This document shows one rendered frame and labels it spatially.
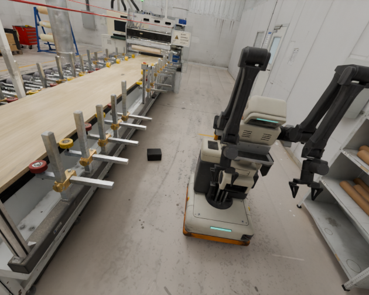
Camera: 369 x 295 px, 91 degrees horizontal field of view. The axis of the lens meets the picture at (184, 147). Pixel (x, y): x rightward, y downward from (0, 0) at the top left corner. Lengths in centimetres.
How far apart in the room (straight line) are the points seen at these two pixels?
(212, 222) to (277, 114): 105
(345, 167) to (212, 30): 1030
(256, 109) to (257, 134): 19
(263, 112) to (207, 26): 1084
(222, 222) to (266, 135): 89
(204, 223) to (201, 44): 1085
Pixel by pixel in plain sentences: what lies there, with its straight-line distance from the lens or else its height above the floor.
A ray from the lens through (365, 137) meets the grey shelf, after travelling 244.
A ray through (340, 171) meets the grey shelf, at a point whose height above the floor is 61.
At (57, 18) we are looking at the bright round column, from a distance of 671.
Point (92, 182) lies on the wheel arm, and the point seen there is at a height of 85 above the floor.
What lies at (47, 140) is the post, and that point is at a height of 113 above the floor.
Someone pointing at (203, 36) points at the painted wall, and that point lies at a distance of 1180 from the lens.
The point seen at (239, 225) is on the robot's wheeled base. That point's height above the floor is 28.
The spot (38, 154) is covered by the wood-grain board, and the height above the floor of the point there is 90.
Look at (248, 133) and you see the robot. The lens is 120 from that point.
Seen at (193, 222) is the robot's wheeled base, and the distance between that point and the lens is 170.
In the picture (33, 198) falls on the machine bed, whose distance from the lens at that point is 143.
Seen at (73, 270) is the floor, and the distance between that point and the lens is 187.
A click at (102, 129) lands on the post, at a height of 93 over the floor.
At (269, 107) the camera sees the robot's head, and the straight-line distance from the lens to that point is 114.
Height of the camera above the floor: 164
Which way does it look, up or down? 33 degrees down
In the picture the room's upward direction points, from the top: 10 degrees clockwise
